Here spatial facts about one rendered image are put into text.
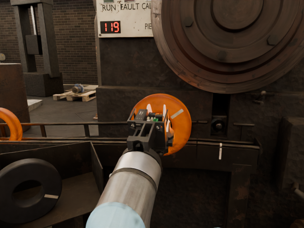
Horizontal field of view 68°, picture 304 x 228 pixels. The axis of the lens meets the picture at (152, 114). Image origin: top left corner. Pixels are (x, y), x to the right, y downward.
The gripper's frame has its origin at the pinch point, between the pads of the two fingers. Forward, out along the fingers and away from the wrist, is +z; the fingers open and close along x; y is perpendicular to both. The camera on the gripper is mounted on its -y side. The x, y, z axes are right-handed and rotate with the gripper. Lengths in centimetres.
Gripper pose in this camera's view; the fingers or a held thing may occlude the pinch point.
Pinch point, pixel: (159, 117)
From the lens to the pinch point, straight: 56.1
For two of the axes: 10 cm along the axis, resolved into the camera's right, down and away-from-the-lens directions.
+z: 2.0, -4.9, 8.5
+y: -0.6, -8.7, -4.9
